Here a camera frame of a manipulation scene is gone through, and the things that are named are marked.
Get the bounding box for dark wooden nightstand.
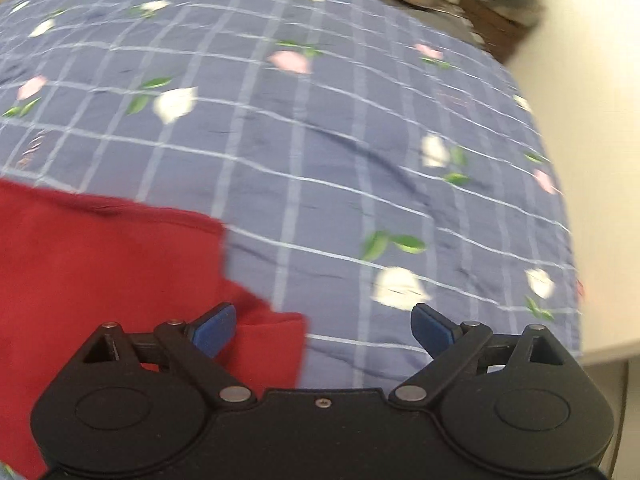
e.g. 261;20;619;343
460;0;532;64

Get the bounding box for red long sleeve shirt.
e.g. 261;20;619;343
1;180;307;479

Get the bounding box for blue floral plaid quilt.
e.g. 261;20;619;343
0;0;586;480

